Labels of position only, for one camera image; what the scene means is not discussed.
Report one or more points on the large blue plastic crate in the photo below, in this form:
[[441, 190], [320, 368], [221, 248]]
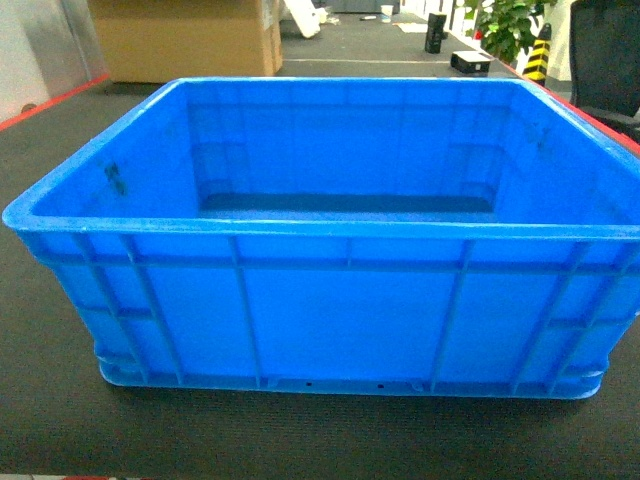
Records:
[[412, 237]]

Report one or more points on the flat black box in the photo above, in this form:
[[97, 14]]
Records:
[[470, 63]]

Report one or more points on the tall black box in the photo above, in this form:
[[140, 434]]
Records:
[[435, 32]]

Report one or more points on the large cardboard box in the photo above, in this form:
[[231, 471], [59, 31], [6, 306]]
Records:
[[159, 41]]

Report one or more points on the white leaning board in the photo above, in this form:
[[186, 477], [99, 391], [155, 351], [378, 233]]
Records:
[[306, 16]]

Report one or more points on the yellow black striped bollard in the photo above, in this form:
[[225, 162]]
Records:
[[537, 63]]

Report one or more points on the green potted plant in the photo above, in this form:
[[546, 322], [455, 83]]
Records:
[[504, 27]]

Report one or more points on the black office chair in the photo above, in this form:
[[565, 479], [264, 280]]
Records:
[[604, 62]]

